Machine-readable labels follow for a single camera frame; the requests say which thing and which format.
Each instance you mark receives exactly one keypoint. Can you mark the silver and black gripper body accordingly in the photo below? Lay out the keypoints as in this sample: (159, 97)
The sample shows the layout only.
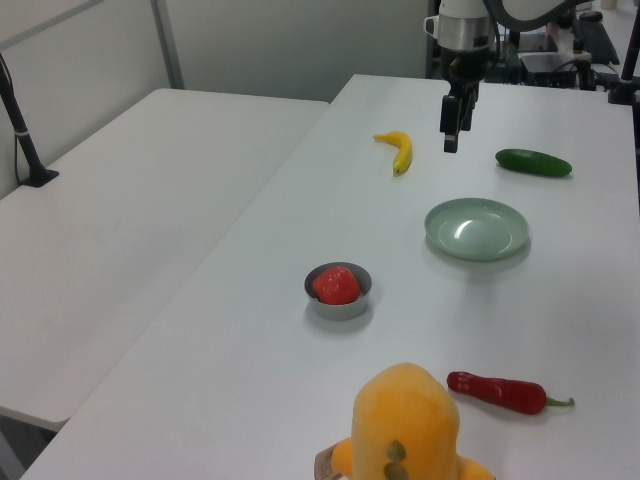
(462, 35)

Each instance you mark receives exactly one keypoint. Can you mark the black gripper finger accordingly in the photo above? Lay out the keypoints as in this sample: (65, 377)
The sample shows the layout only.
(467, 107)
(449, 122)

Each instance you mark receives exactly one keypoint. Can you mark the yellow toy banana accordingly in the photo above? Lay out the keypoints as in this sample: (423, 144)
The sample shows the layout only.
(403, 149)

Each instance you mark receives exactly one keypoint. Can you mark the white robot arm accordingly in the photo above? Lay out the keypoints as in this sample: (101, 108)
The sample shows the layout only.
(460, 7)

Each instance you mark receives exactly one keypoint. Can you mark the pale green plastic plate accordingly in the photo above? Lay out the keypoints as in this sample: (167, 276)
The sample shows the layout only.
(475, 230)

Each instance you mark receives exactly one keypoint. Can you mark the green toy cucumber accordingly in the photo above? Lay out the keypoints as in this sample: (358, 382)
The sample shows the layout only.
(535, 162)

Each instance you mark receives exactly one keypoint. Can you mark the black clamp stand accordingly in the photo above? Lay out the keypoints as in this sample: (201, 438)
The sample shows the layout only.
(627, 65)

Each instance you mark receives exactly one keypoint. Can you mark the red toy strawberry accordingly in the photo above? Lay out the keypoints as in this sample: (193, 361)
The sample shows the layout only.
(335, 285)

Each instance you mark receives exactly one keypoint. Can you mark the small round metal bowl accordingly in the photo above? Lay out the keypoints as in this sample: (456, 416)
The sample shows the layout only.
(340, 311)

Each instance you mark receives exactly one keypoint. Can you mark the red toy chili pepper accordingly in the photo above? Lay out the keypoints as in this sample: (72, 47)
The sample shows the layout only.
(500, 392)

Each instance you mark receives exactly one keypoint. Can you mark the orange plush toy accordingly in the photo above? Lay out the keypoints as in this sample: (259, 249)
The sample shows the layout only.
(405, 415)

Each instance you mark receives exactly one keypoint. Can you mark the white adjacent table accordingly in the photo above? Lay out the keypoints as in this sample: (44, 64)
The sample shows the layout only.
(125, 225)

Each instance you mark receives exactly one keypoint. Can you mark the black pole stand with base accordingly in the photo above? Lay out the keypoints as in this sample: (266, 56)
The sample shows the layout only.
(22, 135)

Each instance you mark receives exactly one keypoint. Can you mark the grey metal partition post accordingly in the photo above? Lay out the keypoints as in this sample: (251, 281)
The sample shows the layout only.
(167, 40)

